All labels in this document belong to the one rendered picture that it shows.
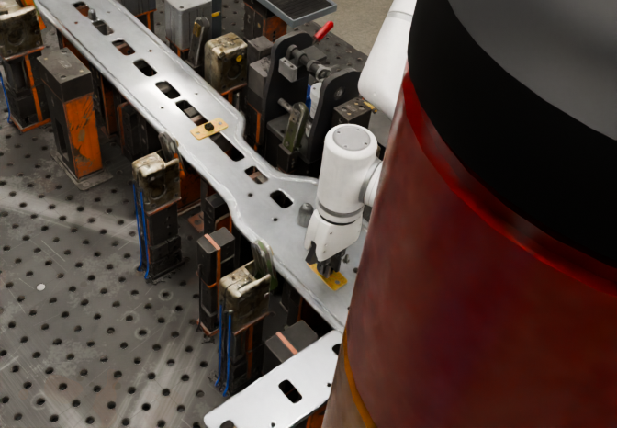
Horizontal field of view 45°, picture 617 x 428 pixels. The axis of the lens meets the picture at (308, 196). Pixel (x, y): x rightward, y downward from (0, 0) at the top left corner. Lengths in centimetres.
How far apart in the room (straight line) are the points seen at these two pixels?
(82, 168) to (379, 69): 101
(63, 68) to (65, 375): 70
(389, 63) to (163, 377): 83
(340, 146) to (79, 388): 80
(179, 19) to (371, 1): 238
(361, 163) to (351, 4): 298
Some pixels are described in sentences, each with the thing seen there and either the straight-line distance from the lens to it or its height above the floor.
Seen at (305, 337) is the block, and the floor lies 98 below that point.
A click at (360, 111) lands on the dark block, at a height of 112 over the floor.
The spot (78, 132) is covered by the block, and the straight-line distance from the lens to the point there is 192.
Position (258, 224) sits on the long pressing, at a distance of 149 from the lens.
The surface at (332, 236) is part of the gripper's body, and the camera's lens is 129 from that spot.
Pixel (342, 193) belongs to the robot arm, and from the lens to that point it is 121.
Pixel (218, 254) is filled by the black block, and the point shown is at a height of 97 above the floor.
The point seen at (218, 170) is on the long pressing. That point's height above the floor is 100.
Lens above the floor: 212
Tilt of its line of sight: 46 degrees down
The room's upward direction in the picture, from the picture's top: 8 degrees clockwise
